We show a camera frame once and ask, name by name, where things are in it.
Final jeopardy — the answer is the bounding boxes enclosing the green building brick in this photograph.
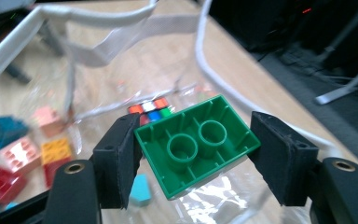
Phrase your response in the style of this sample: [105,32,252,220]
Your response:
[133,94,261,201]

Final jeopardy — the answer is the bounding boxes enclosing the pink square building brick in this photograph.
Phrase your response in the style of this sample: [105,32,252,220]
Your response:
[32,105,68,138]

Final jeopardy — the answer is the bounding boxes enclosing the pink long building brick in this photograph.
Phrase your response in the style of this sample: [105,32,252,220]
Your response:
[0,135,42,175]

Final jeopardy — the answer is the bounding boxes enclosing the black equipment box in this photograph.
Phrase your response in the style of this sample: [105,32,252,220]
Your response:
[209,0,324,52]

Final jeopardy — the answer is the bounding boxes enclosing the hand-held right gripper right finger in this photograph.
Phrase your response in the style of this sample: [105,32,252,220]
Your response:
[249,111,320,207]

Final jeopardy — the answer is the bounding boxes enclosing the teal sloped building brick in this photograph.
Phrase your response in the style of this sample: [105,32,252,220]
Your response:
[0,115,31,149]

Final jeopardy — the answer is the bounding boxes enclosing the yellow building brick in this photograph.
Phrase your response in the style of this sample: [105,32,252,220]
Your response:
[40,137,73,165]

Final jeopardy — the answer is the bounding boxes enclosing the white metal stand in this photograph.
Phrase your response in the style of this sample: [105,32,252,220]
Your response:
[314,0,358,105]

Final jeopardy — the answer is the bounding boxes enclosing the multicoloured puzzle cube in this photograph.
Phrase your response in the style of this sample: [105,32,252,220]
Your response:
[127,96,173,127]

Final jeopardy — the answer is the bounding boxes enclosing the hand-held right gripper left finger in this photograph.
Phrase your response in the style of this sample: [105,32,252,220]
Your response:
[92,113,144,210]

